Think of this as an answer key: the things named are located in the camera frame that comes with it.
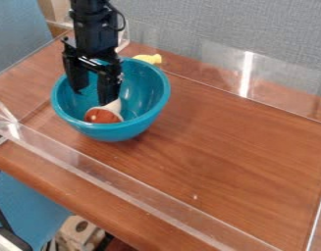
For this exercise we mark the brown capped toy mushroom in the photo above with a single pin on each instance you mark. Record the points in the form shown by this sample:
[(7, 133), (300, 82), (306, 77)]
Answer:
[(105, 114)]

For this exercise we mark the yellow toy object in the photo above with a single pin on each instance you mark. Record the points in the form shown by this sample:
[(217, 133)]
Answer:
[(153, 59)]

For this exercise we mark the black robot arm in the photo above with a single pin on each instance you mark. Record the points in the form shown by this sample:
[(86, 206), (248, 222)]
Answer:
[(95, 19)]

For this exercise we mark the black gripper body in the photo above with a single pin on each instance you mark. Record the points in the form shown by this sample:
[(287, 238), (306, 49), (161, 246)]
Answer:
[(95, 52)]

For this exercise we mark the white block with hole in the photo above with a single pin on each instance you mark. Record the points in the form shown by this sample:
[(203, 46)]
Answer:
[(79, 235)]

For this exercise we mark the clear acrylic front barrier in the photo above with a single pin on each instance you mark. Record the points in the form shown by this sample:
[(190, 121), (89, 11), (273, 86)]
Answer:
[(144, 216)]

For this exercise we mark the blue plastic bowl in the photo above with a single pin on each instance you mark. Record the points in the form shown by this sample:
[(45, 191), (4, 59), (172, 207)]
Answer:
[(125, 117)]

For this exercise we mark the clear acrylic corner bracket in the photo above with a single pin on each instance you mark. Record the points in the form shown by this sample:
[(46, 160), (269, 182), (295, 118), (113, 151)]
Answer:
[(124, 39)]

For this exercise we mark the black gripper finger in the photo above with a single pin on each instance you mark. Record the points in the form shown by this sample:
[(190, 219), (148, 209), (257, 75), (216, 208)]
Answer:
[(107, 86), (77, 73)]

